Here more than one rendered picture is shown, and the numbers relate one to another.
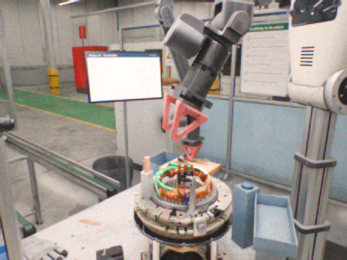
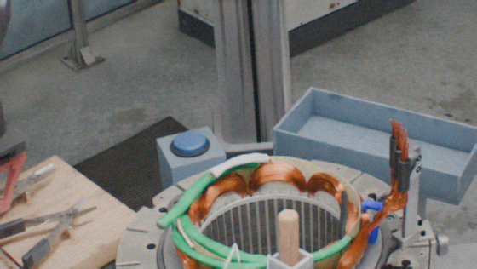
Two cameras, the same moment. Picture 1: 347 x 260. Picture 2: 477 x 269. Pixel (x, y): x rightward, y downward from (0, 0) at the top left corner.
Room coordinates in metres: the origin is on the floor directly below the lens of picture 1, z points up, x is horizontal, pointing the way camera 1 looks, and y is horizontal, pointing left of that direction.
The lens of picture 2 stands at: (0.63, 0.79, 1.79)
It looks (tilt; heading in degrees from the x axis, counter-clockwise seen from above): 34 degrees down; 283
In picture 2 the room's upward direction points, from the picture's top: 5 degrees counter-clockwise
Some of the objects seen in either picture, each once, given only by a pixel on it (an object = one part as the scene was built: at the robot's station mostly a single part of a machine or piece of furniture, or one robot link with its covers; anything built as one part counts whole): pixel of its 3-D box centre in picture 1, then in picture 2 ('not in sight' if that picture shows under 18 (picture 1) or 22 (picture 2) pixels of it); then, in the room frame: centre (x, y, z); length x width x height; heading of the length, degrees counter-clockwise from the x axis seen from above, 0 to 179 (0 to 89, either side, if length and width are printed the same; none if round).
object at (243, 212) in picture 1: (245, 215); (199, 226); (0.95, -0.30, 0.91); 0.07 x 0.07 x 0.25; 30
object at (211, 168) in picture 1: (190, 168); (34, 231); (1.08, -0.08, 1.05); 0.20 x 0.19 x 0.02; 53
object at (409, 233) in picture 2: (193, 195); (408, 195); (0.66, -0.06, 1.15); 0.03 x 0.02 x 0.12; 48
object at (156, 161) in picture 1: (163, 185); not in sight; (1.18, 0.04, 0.92); 0.17 x 0.11 x 0.28; 143
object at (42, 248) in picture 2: not in sight; (36, 254); (1.05, 0.00, 1.09); 0.04 x 0.01 x 0.02; 68
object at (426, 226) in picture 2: (198, 224); (423, 248); (0.65, -0.07, 1.07); 0.04 x 0.02 x 0.05; 104
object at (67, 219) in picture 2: not in sight; (60, 227); (1.03, -0.05, 1.09); 0.06 x 0.01 x 0.01; 78
